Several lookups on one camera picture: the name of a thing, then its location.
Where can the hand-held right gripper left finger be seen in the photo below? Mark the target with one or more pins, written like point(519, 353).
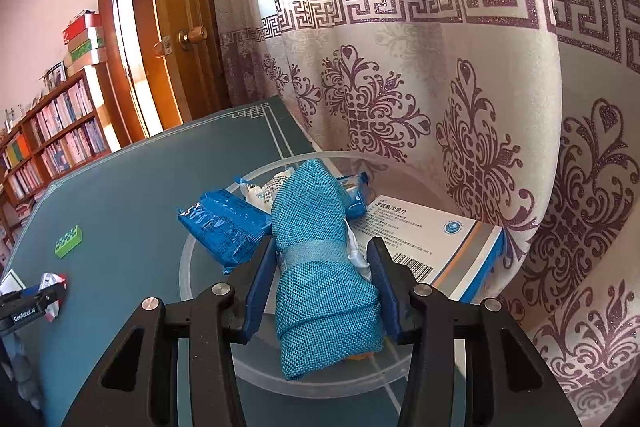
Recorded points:
point(262, 292)

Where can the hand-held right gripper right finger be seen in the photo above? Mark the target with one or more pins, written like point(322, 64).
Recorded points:
point(385, 302)

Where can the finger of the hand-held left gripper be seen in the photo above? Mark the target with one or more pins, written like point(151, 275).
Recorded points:
point(25, 304)

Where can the white sachet with red edge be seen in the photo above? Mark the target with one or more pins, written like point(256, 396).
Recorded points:
point(52, 282)

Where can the blue cloth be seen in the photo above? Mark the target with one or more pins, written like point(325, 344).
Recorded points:
point(320, 257)

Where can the white and blue medicine box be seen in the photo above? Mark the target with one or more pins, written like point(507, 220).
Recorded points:
point(425, 237)

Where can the blue foil packet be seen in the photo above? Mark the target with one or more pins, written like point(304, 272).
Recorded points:
point(225, 222)

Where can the clear plastic bowl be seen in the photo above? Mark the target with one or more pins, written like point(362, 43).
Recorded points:
point(260, 372)

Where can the white and blue plastic packet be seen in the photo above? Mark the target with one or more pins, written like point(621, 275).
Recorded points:
point(260, 194)

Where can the white sponge with grey stripe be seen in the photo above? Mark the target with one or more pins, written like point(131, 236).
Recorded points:
point(11, 282)

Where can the orange plastic piece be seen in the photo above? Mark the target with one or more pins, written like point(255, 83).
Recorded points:
point(360, 357)

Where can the green block with blue dots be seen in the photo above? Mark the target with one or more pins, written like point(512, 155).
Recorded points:
point(69, 242)

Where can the wooden bookshelf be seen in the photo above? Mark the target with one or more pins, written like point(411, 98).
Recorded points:
point(30, 127)

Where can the rows of books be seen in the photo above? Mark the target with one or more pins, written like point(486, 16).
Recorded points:
point(60, 117)

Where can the white curtain with purple pattern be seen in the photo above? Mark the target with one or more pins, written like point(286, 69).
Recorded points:
point(450, 82)

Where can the brass door knob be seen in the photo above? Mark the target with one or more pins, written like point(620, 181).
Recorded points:
point(192, 36)

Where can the stack of coloured boxes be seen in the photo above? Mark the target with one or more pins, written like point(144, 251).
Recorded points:
point(85, 39)

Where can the picture frame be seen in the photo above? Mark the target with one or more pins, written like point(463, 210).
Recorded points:
point(57, 77)

